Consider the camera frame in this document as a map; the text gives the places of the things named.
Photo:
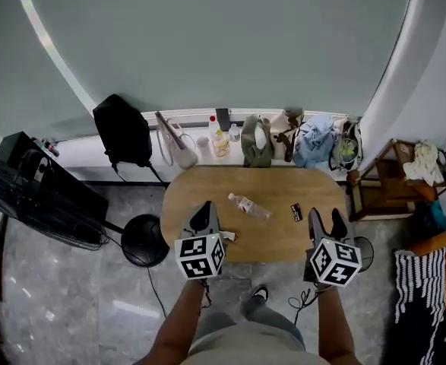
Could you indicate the person's grey shirt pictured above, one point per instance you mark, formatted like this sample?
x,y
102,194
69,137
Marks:
x,y
253,348

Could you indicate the black backpack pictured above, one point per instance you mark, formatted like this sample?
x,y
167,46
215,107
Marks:
x,y
122,131

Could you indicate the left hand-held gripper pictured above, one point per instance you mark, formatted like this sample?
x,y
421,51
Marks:
x,y
196,255

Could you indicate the clear plastic water bottle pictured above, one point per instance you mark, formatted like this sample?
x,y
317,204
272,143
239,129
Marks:
x,y
247,205

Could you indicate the person's right forearm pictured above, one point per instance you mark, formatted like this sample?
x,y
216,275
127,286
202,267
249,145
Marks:
x,y
338,325

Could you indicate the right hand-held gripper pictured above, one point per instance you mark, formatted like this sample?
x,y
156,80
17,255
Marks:
x,y
336,261

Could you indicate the black mesh waste bin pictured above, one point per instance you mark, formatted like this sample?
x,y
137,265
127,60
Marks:
x,y
367,253

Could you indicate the brown plush toy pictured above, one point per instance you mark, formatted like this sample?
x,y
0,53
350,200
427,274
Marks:
x,y
352,177

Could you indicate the light blue clothing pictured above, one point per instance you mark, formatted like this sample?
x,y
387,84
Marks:
x,y
314,143

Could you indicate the wooden coffee table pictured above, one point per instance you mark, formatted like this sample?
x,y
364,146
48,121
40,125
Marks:
x,y
268,242

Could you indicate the person's right shoe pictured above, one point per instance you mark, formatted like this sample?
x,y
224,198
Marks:
x,y
261,291

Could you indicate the small white cup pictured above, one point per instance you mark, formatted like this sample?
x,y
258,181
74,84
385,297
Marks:
x,y
203,143

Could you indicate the black glass-door fridge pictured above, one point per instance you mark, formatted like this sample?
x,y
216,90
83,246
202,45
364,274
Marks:
x,y
74,200

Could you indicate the olive green bag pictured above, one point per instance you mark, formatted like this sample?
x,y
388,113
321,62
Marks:
x,y
255,150

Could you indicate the wooden shelf rack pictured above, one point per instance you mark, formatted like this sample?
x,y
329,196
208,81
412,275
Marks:
x,y
382,207

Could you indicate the orange sofa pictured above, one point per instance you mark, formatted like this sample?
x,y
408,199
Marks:
x,y
435,242

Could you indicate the person's right leg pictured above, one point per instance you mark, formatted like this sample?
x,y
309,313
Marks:
x,y
272,321

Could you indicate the person's left forearm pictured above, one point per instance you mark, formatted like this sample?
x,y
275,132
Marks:
x,y
177,325

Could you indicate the small black box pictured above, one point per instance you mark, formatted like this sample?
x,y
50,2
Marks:
x,y
222,116

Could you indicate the white-label clear bottle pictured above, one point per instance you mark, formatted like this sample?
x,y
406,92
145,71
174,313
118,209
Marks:
x,y
234,134

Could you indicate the small black snack packet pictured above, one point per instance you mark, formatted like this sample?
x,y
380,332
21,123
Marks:
x,y
296,212

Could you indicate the white tote bag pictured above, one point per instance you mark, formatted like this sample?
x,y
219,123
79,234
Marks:
x,y
184,154

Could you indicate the orange snack packet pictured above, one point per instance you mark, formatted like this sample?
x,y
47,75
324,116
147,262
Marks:
x,y
221,146

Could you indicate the black pedestal fan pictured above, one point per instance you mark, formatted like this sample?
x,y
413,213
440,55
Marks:
x,y
144,242

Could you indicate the dark bin teal liner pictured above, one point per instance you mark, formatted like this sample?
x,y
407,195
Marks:
x,y
437,215

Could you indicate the crumpled white cloth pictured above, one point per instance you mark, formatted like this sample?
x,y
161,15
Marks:
x,y
424,162

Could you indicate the red-capped white bottle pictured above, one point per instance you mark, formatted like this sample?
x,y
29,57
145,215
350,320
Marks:
x,y
213,126

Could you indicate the black white striped blanket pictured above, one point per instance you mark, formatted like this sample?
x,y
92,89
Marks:
x,y
416,299

